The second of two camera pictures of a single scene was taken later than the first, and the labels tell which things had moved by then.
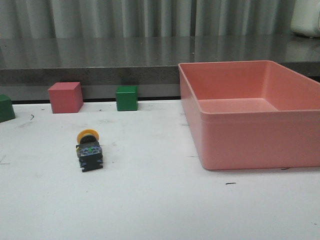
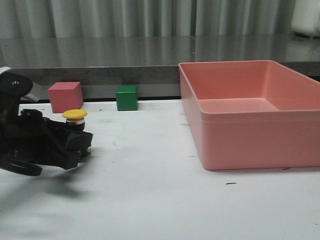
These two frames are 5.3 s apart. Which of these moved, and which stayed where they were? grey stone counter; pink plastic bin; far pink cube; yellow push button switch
Moved: yellow push button switch
Stayed: grey stone counter; far pink cube; pink plastic bin
